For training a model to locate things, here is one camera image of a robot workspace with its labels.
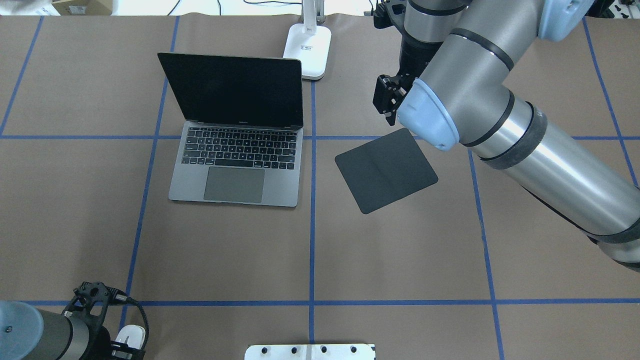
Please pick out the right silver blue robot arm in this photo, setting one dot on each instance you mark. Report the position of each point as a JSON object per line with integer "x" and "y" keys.
{"x": 449, "y": 89}

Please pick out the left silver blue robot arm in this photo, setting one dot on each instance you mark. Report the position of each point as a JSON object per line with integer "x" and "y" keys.
{"x": 28, "y": 333}

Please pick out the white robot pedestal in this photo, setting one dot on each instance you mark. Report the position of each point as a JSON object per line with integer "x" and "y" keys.
{"x": 331, "y": 351}

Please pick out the grey laptop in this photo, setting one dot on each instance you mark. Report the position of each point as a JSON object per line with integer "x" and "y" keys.
{"x": 242, "y": 137}

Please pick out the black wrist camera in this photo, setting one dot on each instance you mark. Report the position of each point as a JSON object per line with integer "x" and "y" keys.
{"x": 389, "y": 13}
{"x": 97, "y": 300}

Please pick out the white computer mouse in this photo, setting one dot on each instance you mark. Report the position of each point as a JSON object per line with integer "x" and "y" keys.
{"x": 132, "y": 335}

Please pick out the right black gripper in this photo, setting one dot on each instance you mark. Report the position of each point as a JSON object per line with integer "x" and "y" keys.
{"x": 413, "y": 58}

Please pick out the cardboard box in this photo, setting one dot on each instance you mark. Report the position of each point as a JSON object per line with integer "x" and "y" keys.
{"x": 84, "y": 7}

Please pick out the black mouse pad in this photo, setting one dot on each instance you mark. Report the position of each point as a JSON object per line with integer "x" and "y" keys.
{"x": 385, "y": 170}

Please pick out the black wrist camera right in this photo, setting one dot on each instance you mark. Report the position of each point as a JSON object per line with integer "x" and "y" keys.
{"x": 389, "y": 13}

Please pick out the white desk lamp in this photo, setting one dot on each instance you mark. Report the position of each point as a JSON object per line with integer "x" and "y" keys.
{"x": 309, "y": 41}

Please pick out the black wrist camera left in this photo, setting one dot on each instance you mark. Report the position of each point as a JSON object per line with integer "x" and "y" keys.
{"x": 97, "y": 300}

